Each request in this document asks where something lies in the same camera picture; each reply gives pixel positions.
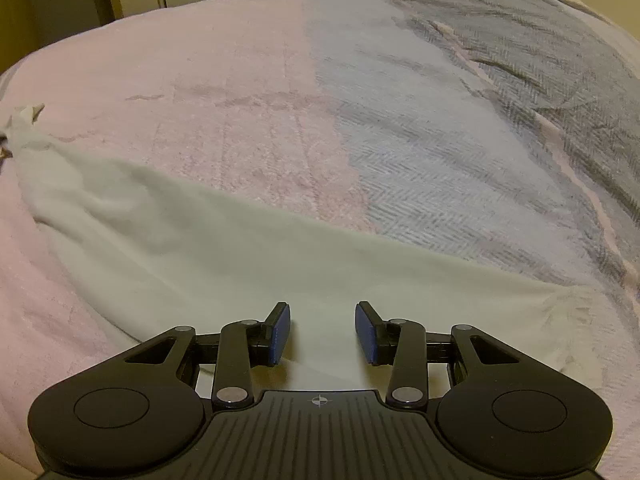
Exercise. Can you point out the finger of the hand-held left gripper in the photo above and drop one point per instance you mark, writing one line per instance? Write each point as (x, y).
(3, 150)

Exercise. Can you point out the bed with pink-grey cover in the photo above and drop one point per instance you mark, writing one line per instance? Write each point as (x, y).
(250, 85)

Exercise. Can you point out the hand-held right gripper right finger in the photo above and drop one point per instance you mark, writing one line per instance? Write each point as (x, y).
(365, 332)

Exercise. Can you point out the cream garment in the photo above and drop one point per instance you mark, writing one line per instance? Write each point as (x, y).
(200, 270)

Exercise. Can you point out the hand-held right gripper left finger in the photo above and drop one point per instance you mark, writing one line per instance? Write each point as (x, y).
(280, 332)

